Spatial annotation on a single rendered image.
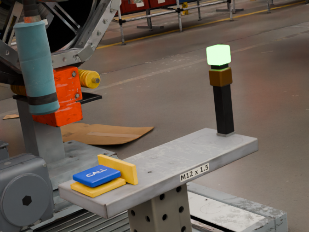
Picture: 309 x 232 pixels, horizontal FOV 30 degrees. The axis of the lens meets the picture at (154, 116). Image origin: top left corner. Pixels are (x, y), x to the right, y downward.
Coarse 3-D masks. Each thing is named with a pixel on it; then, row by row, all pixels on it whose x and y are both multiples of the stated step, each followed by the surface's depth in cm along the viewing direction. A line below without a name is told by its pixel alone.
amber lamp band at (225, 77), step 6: (210, 72) 132; (216, 72) 130; (222, 72) 130; (228, 72) 131; (210, 78) 132; (216, 78) 131; (222, 78) 130; (228, 78) 131; (210, 84) 133; (216, 84) 131; (222, 84) 130; (228, 84) 132
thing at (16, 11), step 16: (0, 0) 175; (16, 0) 178; (80, 0) 199; (96, 0) 194; (16, 16) 179; (64, 16) 190; (80, 16) 197; (48, 32) 206; (64, 32) 198; (80, 32) 192; (64, 48) 189
